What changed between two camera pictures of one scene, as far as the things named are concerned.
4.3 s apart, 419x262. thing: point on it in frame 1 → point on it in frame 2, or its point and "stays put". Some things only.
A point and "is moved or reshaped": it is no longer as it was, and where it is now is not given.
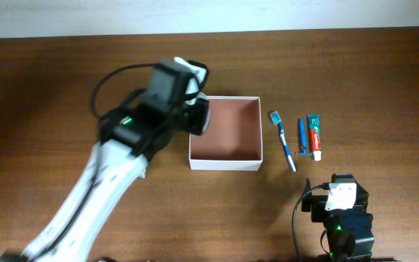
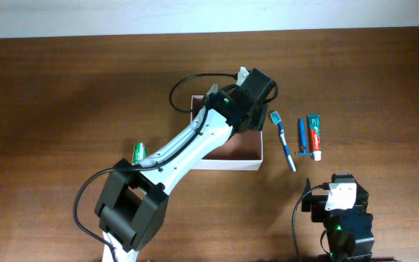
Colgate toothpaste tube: (314, 132) stays put
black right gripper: (318, 209) stays put
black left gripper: (198, 117) → (259, 118)
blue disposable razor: (302, 137) stays put
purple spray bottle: (202, 116) is moved or reshaped
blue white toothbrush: (276, 120) stays put
